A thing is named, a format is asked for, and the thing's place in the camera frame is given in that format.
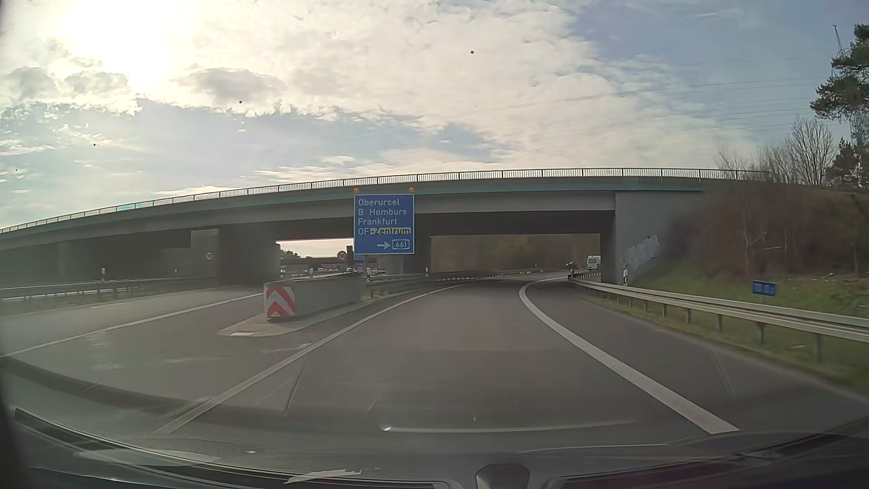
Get blue direction sign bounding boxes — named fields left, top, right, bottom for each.
left=353, top=193, right=415, bottom=275

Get grey concrete road bridge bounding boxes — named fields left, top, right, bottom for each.
left=0, top=168, right=771, bottom=286

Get grey asphalt road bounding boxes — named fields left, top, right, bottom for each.
left=0, top=270, right=869, bottom=463

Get concrete barrier with red-white chevrons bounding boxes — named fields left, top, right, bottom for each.
left=263, top=272, right=368, bottom=321

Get paved traffic island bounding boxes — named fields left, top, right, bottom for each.
left=218, top=291, right=408, bottom=338

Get road markings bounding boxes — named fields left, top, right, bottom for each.
left=0, top=274, right=741, bottom=436

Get car's own bonnet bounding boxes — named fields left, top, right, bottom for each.
left=14, top=406, right=869, bottom=489

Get bare bushes and trees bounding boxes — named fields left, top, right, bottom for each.
left=668, top=115, right=869, bottom=279

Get grass verge and bank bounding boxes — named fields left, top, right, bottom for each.
left=584, top=187, right=869, bottom=391

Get pine tree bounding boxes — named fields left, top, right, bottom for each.
left=810, top=24, right=869, bottom=191

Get grey steel guard rail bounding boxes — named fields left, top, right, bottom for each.
left=0, top=276, right=218, bottom=304
left=365, top=269, right=544, bottom=297
left=569, top=272, right=869, bottom=363

